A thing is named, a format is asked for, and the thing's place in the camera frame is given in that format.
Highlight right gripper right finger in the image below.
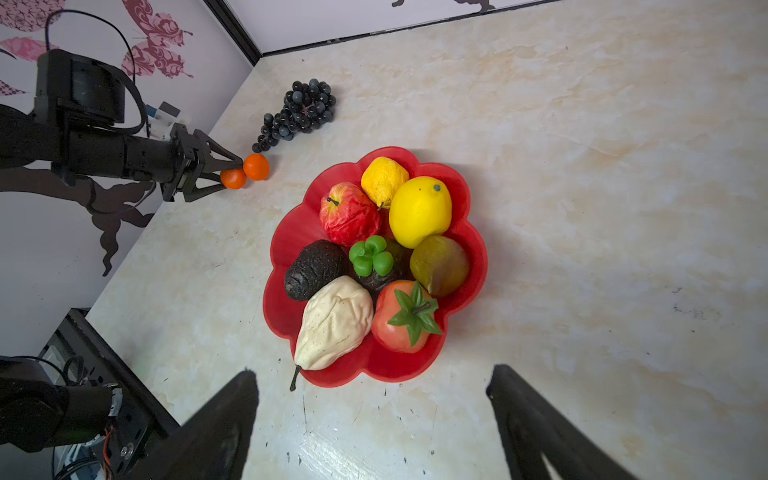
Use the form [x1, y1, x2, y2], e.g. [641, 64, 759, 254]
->
[486, 364, 634, 479]

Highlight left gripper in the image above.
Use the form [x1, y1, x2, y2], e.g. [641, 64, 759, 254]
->
[119, 122, 245, 203]

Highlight dark avocado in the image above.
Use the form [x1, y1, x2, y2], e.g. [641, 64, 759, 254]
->
[284, 240, 350, 301]

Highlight small yellow fruit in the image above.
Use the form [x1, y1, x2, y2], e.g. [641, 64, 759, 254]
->
[361, 156, 410, 209]

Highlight orange tangerine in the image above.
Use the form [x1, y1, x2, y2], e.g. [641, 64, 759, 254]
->
[219, 169, 248, 190]
[242, 153, 270, 181]

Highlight red strawberry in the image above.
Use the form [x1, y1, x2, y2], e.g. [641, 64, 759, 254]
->
[371, 280, 443, 354]

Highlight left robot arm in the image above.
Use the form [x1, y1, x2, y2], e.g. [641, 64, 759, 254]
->
[1, 1, 246, 202]

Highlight dark grape bunch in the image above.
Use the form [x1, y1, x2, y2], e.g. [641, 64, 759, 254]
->
[252, 78, 337, 153]

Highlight dark mangosteen green leaves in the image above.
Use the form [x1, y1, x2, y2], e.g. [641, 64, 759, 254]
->
[348, 235, 412, 299]

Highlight red flower-shaped bowl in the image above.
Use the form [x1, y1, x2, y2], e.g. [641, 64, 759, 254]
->
[262, 146, 489, 388]

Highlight yellow lemon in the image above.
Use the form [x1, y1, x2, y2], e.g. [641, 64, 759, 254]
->
[389, 176, 452, 249]

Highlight brown green fig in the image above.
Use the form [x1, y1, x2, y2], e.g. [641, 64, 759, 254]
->
[410, 235, 470, 297]

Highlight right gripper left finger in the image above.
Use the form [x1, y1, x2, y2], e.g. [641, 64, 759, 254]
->
[122, 370, 259, 480]

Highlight cream white pear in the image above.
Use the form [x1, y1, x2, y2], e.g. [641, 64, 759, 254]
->
[289, 275, 374, 392]

